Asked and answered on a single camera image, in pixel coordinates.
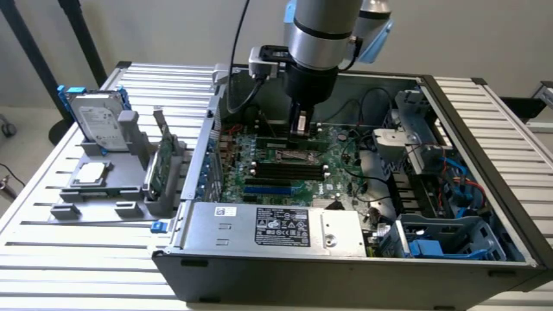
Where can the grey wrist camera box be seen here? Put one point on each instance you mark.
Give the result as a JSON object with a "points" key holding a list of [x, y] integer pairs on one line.
{"points": [[263, 61]]}

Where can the grey plastic fan shroud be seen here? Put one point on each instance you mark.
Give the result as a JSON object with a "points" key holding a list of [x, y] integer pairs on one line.
{"points": [[391, 137]]}

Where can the green RAM stick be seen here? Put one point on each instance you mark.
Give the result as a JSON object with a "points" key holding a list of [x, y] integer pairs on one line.
{"points": [[269, 143]]}

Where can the black open PC case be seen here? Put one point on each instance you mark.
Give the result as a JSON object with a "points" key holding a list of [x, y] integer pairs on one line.
{"points": [[328, 278]]}

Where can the CPU socket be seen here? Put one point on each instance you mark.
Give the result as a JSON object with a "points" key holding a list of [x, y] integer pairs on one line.
{"points": [[291, 156]]}

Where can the blue case latch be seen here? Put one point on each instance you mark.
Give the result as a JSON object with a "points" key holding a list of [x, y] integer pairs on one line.
{"points": [[159, 226]]}

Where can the blue plastic disk bay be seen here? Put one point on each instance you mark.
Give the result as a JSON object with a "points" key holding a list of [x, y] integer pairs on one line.
{"points": [[457, 236]]}

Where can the green Dell motherboard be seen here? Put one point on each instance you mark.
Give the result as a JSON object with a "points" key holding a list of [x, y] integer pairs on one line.
{"points": [[341, 168]]}

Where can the grey chair caster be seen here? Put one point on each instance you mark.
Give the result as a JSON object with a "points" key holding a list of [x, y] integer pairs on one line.
{"points": [[8, 126]]}

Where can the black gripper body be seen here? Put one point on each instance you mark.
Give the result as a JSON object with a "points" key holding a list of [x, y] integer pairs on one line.
{"points": [[312, 85]]}

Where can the grey plastic parts rack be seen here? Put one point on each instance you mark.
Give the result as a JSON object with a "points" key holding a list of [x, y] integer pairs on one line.
{"points": [[125, 181]]}

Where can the blue disk caddy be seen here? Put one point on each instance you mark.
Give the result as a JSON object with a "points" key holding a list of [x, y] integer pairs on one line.
{"points": [[71, 92]]}

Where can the black RAM slot bank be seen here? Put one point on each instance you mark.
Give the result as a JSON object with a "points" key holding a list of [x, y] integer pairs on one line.
{"points": [[288, 170]]}

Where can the silver hard disk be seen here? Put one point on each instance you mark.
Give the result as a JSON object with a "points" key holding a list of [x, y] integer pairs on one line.
{"points": [[99, 121]]}

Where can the silver power supply unit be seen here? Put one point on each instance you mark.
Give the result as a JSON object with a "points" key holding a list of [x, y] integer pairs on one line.
{"points": [[241, 230]]}

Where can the silver CPU chip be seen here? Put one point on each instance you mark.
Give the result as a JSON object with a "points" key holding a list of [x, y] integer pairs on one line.
{"points": [[89, 173]]}

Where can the blue expansion slot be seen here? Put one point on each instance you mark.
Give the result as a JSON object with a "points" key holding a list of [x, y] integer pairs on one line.
{"points": [[268, 190]]}

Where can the black tripod stand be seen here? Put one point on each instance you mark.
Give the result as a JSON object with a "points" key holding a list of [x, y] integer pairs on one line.
{"points": [[29, 48]]}

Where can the metal disk bay cage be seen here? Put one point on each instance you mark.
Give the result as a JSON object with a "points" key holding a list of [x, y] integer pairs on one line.
{"points": [[421, 129]]}

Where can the black and silver side frame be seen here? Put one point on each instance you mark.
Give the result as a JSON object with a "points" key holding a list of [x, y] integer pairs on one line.
{"points": [[533, 100]]}

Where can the green graphics card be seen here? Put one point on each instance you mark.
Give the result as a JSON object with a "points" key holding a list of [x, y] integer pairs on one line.
{"points": [[161, 162]]}

